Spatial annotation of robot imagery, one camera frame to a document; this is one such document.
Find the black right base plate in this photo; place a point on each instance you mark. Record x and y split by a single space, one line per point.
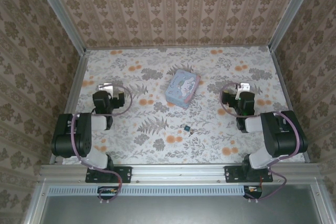
231 174

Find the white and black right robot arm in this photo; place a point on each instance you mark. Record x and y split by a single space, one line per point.
253 125

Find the aluminium corner post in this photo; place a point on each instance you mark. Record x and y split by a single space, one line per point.
61 11
291 11

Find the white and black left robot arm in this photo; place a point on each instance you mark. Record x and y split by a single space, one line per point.
98 123

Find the long aluminium base rail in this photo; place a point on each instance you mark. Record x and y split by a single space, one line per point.
178 171

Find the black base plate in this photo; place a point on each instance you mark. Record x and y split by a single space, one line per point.
123 174
231 174

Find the small metal key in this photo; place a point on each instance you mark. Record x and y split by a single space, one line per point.
191 132

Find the grey metal sheet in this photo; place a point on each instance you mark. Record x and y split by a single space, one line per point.
178 211

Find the thin aluminium rear rail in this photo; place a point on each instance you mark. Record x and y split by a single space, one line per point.
178 48

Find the blue cartoon tin box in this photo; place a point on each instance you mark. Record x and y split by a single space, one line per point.
182 87

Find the small blue padlock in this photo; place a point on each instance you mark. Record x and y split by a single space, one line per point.
186 128

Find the aluminium side rail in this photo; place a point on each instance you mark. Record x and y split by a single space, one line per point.
283 77
77 77

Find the black connector board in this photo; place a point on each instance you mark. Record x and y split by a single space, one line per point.
253 190
109 190

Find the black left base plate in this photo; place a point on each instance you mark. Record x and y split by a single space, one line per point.
123 174

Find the black left connector board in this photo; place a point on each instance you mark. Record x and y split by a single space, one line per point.
109 190

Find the black right connector board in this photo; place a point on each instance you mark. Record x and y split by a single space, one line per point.
253 190

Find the aluminium lower frame bar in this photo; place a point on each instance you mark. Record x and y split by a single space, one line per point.
32 208
323 208

